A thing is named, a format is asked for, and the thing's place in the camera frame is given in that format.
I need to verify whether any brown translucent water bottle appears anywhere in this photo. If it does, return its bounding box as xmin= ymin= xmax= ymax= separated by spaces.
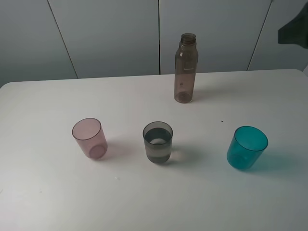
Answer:
xmin=174 ymin=33 xmax=198 ymax=103

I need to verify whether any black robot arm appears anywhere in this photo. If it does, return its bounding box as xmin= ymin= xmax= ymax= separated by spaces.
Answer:
xmin=278 ymin=2 xmax=308 ymax=49

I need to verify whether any grey translucent plastic cup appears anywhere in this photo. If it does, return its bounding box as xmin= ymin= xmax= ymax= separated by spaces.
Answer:
xmin=142 ymin=121 xmax=173 ymax=164

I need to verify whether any pink translucent plastic cup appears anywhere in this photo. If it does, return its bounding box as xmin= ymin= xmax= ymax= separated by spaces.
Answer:
xmin=72 ymin=118 xmax=108 ymax=159

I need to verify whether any teal translucent plastic cup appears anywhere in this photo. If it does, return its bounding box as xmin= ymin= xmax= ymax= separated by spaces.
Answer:
xmin=227 ymin=126 xmax=269 ymax=170

